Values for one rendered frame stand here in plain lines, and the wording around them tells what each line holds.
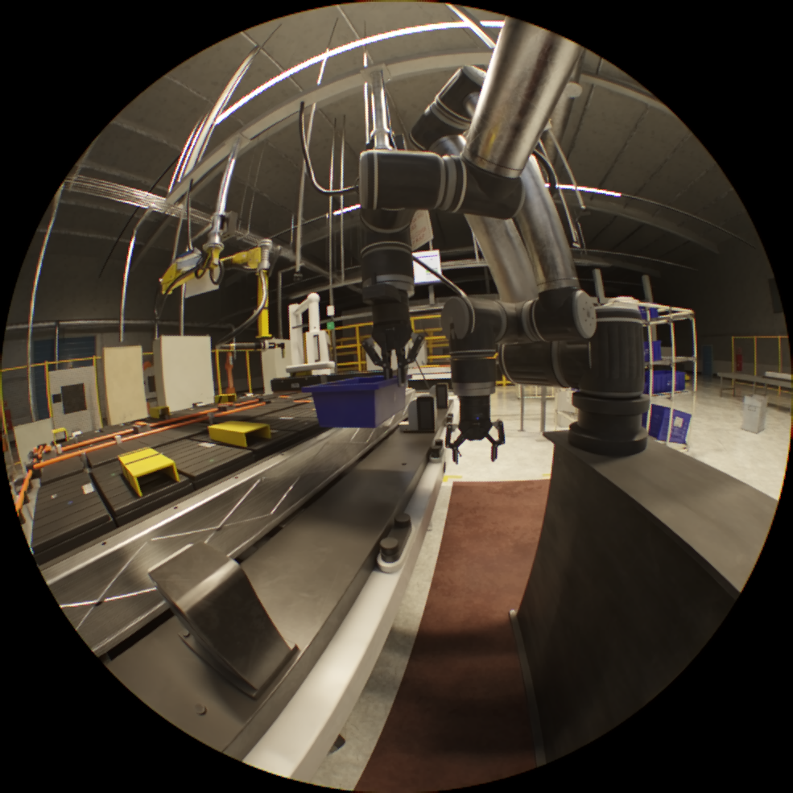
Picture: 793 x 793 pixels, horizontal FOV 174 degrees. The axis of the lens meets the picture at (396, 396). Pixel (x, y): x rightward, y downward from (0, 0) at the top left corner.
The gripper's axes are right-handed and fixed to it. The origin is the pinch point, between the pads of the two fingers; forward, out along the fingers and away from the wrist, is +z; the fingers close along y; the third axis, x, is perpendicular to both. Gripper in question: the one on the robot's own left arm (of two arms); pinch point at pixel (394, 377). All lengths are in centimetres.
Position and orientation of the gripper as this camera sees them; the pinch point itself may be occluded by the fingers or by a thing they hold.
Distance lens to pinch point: 52.3
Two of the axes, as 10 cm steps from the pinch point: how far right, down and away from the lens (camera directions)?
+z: 0.7, 9.9, 1.3
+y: -9.6, 0.3, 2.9
